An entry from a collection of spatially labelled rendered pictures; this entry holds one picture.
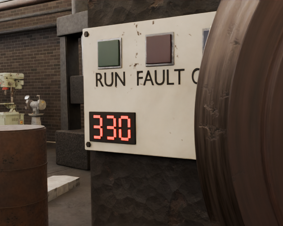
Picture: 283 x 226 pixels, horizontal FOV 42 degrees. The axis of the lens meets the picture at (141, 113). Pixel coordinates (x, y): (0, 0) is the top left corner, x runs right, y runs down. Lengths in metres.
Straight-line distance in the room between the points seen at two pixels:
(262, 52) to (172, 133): 0.23
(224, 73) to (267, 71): 0.04
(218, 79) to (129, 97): 0.22
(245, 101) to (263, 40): 0.05
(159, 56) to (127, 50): 0.05
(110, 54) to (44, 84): 8.74
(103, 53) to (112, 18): 0.06
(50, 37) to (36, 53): 0.59
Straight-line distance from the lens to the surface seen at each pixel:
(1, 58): 10.48
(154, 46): 0.48
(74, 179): 4.70
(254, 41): 0.28
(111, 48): 0.52
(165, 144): 0.48
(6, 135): 2.91
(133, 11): 0.54
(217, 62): 0.31
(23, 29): 9.40
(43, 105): 8.86
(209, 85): 0.31
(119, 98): 0.52
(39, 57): 9.39
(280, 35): 0.28
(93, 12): 0.58
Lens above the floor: 1.14
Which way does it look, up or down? 3 degrees down
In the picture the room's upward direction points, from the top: 1 degrees counter-clockwise
